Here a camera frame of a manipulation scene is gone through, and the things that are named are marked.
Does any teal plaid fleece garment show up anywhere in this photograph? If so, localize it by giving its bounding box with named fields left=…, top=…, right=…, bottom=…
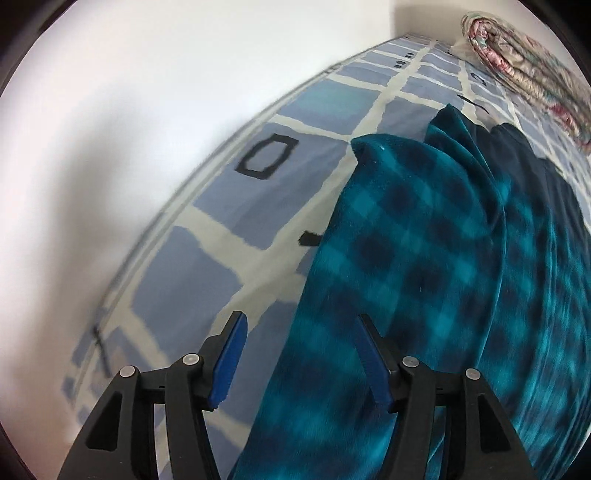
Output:
left=226, top=104, right=591, bottom=480

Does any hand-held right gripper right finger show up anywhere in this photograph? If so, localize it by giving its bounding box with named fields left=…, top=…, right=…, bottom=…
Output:
left=358, top=314, right=539, bottom=480

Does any blue checked bed sheet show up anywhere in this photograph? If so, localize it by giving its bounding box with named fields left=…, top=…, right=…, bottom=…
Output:
left=60, top=33, right=591, bottom=480

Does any folded floral quilt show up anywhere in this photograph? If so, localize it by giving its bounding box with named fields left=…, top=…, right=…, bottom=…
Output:
left=462, top=11, right=591, bottom=153

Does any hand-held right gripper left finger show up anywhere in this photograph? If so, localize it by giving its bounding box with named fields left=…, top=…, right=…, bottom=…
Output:
left=55, top=311, right=250, bottom=480

